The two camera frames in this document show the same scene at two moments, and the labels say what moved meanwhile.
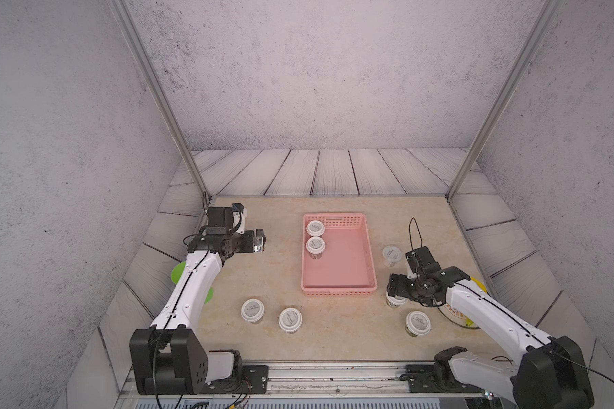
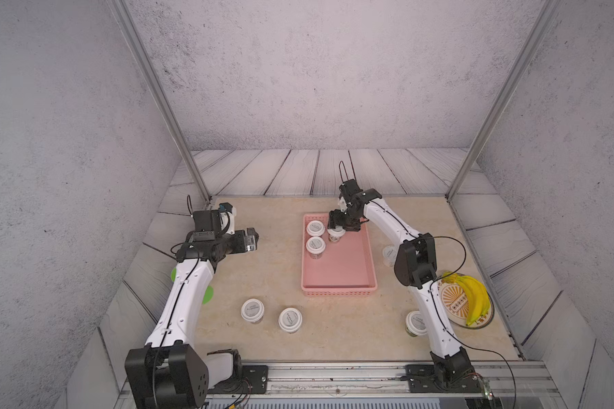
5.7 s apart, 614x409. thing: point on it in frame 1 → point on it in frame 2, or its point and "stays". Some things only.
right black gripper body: x=407 y=287 → x=346 y=220
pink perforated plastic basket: x=346 y=267 stays
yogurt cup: x=315 y=228 stays
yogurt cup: x=395 y=301 → x=334 y=234
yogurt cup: x=315 y=246 stays
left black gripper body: x=242 y=243 stays
